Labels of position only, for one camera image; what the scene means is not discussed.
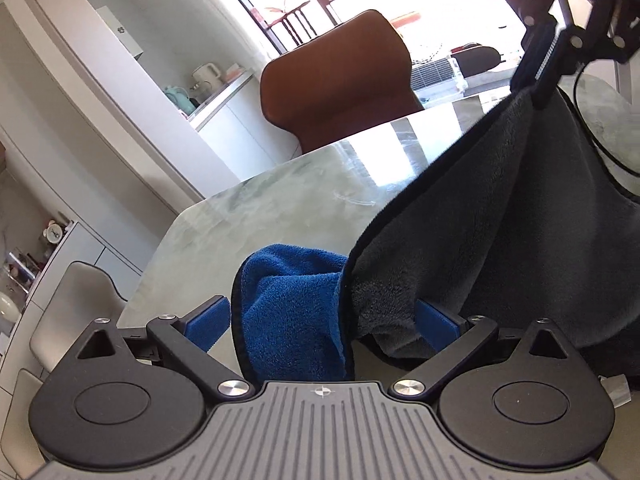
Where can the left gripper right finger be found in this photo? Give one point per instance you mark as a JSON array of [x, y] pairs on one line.
[[457, 343]]

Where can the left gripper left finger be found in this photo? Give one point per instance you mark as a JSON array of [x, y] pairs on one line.
[[184, 344]]

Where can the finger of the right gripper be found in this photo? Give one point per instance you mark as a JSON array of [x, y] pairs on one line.
[[530, 55], [566, 55]]

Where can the blue and grey towel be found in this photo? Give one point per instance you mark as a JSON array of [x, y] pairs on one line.
[[518, 220]]

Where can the grey chair left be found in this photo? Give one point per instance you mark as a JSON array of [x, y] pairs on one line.
[[84, 294]]

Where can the grey chair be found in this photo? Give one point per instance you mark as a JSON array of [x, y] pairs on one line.
[[84, 294], [18, 444]]

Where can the white air heater unit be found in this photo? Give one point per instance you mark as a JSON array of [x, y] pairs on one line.
[[440, 71]]

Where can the white sideboard cabinet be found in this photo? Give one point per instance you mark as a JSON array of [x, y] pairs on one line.
[[77, 245]]

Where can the small alarm clock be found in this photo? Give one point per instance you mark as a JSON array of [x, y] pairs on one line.
[[53, 233]]

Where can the brown leather chair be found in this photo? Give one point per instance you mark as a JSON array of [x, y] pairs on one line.
[[350, 79]]

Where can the grey chair right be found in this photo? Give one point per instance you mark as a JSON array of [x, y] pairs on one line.
[[18, 444]]

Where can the white kitchen counter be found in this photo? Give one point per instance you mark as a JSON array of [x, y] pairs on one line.
[[233, 126]]

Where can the teal kettle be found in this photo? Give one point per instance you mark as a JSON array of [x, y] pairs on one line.
[[180, 98]]

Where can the white electric kettle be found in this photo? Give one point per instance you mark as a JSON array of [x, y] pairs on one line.
[[209, 77]]

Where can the white wall box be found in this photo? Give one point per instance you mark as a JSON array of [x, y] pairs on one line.
[[120, 31]]

